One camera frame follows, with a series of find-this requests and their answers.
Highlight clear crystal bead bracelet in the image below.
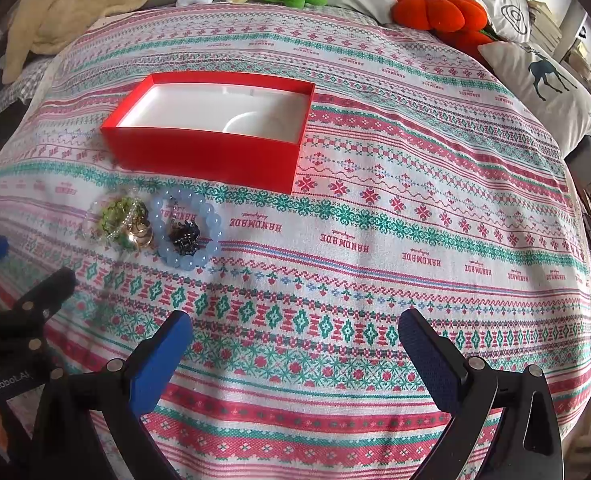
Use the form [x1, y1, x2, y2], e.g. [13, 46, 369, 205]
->
[81, 192, 152, 252]

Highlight gold hoop earrings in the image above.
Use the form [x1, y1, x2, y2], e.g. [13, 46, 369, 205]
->
[125, 219, 154, 250]

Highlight black hair claw clip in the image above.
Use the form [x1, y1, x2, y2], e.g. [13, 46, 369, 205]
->
[168, 220, 201, 256]

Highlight blue bead bracelet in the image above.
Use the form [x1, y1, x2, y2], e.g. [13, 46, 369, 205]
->
[148, 187, 225, 272]

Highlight red jewelry box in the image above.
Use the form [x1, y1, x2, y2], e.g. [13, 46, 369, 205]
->
[101, 72, 316, 194]

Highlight beige quilted blanket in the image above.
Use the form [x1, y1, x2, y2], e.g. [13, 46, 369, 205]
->
[2, 0, 148, 84]

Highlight patterned handmade bedspread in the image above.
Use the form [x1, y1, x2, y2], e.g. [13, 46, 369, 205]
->
[0, 3, 591, 479]

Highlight white deer print pillow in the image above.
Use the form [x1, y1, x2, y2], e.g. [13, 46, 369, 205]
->
[478, 41, 591, 156]

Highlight orange pumpkin plush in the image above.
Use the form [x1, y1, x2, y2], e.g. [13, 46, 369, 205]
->
[391, 0, 495, 62]

